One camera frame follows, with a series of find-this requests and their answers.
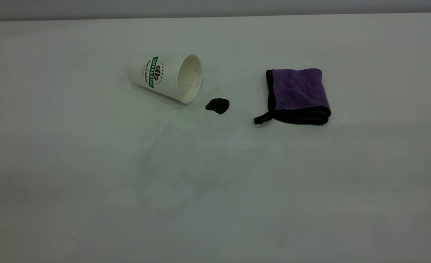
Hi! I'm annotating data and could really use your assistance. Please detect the white paper coffee cup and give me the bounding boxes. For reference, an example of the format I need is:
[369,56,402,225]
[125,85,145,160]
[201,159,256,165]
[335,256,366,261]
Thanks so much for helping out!
[128,54,203,105]

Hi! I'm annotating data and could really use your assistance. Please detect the purple cloth with black trim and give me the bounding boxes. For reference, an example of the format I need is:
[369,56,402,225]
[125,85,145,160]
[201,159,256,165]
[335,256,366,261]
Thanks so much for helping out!
[254,68,331,126]

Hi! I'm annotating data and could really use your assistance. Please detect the black spill lump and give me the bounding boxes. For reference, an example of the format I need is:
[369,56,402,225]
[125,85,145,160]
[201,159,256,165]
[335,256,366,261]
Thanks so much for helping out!
[205,98,230,115]

